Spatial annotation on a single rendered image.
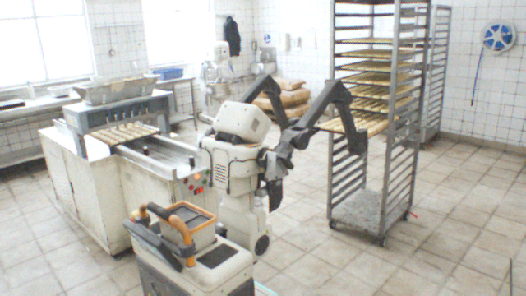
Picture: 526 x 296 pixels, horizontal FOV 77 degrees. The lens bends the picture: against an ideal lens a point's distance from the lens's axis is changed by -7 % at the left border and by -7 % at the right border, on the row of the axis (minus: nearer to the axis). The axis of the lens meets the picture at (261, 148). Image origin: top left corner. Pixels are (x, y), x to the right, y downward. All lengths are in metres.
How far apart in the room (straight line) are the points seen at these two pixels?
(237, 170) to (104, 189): 1.40
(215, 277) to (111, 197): 1.53
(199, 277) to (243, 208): 0.42
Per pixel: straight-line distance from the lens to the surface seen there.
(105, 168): 2.61
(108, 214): 2.73
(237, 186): 1.50
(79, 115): 2.47
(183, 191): 2.07
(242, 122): 1.45
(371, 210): 3.06
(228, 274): 1.35
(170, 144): 2.51
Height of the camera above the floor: 1.63
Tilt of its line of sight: 19 degrees down
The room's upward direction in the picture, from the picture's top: 3 degrees counter-clockwise
